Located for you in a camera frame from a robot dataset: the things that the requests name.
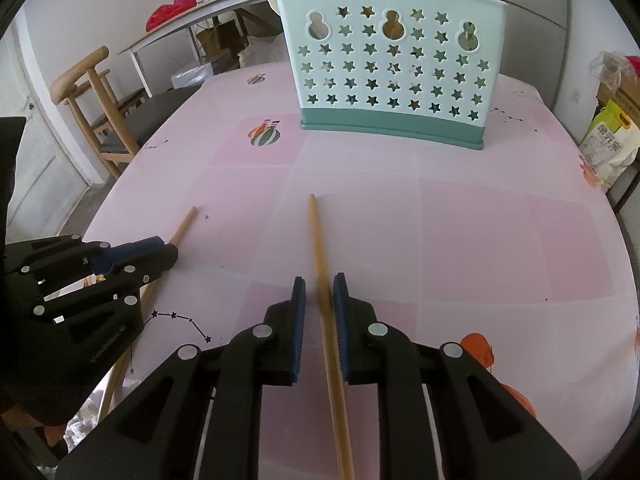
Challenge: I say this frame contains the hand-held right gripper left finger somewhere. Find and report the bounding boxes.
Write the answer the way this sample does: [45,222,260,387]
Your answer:
[54,276,307,480]

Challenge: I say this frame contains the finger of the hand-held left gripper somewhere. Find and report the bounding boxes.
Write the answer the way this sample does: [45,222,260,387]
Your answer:
[30,285,147,377]
[7,235,179,295]

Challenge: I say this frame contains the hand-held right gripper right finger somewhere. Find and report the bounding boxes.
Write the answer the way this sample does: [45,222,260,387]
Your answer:
[333,272,583,480]

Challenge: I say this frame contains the tan wooden chopstick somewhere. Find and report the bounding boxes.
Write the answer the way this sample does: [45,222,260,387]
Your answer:
[97,206,198,423]
[307,193,356,480]

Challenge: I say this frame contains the teal star-perforated utensil holder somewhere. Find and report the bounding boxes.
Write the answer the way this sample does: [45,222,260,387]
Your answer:
[272,0,507,151]

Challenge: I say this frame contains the person's left forearm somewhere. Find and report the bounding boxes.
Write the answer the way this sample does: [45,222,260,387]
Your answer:
[0,402,68,463]

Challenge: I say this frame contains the white fleece clothing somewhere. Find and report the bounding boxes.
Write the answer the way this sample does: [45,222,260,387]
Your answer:
[65,395,126,461]

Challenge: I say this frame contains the white panel door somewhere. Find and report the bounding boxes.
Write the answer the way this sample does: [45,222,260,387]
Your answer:
[0,25,94,231]

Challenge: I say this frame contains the pink printed tablecloth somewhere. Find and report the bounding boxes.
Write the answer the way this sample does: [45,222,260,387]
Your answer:
[82,62,640,480]

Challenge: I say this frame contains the wooden chair with dark seat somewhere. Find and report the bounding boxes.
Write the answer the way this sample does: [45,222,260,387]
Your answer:
[50,46,201,179]

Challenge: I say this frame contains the plastic-wrapped box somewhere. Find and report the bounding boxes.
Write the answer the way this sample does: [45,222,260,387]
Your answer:
[171,62,241,92]

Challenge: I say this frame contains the small brown cardboard box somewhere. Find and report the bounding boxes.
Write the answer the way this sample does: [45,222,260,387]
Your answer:
[196,20,246,56]

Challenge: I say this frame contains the white-framed desk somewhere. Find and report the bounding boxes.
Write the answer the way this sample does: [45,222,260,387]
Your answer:
[118,0,281,98]

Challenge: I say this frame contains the white and yellow rice bag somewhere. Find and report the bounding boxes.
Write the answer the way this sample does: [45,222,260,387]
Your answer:
[579,99,640,191]

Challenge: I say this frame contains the grey refrigerator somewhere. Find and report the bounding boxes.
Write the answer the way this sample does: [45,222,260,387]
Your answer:
[500,0,571,111]

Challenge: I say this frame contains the large cardboard box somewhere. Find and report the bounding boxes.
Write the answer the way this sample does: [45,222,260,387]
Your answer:
[595,75,640,127]

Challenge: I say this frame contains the clear plastic bag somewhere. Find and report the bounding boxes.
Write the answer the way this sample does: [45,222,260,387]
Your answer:
[590,50,636,86]

